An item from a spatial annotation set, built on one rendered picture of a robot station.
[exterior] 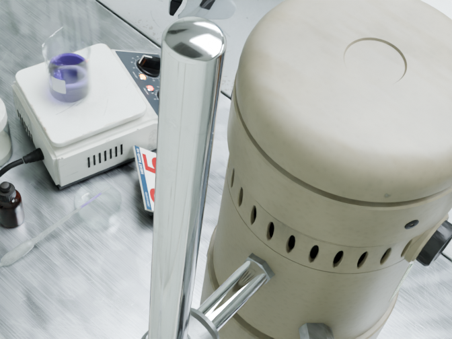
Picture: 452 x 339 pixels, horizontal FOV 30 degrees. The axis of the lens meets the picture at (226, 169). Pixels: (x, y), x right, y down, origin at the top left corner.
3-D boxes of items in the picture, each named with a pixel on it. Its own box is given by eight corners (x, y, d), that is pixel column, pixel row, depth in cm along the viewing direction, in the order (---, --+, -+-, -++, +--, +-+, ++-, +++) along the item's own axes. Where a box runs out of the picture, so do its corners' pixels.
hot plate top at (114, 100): (105, 45, 104) (105, 40, 103) (151, 114, 98) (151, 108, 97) (12, 77, 99) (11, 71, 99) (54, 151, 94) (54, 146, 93)
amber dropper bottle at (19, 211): (30, 216, 98) (24, 181, 92) (12, 233, 96) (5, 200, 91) (11, 202, 99) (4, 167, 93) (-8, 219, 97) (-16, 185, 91)
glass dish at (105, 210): (77, 190, 100) (76, 179, 99) (123, 192, 101) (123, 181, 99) (72, 229, 97) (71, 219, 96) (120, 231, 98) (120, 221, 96)
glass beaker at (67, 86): (95, 109, 97) (92, 62, 90) (46, 111, 96) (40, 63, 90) (93, 70, 100) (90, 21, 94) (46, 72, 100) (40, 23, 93)
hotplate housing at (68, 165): (157, 65, 113) (159, 22, 106) (205, 135, 107) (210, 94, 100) (-2, 122, 105) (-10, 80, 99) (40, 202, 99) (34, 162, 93)
